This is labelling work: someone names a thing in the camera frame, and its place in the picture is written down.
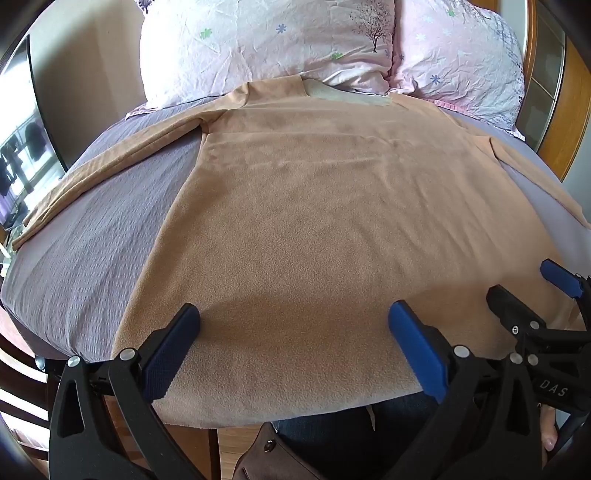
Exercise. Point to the grey bed sheet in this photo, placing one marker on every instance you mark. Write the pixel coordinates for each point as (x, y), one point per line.
(92, 240)

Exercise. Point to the person's legs in jeans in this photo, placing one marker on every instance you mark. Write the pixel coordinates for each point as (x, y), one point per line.
(341, 438)

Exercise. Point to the person's right hand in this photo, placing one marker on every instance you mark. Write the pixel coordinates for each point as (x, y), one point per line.
(548, 436)

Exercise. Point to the pink floral pillow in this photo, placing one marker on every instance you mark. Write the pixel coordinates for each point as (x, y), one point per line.
(461, 60)
(258, 46)

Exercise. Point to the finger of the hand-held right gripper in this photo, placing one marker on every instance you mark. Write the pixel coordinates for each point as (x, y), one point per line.
(561, 277)
(509, 305)

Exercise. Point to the wooden wardrobe with glass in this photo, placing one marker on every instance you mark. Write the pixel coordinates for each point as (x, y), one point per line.
(570, 101)

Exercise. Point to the brown leather bag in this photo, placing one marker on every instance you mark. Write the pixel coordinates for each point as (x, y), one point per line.
(263, 459)

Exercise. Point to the window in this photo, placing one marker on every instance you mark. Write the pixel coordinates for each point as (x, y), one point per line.
(18, 152)

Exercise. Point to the tan long-sleeve shirt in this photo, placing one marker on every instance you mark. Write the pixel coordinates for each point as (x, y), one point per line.
(323, 207)

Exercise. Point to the dark wooden chair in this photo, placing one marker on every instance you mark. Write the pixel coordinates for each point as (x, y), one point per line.
(21, 387)

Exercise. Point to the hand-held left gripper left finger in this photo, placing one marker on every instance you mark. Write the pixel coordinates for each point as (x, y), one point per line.
(171, 351)

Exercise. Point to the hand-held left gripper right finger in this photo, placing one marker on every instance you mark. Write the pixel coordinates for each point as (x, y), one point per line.
(416, 350)

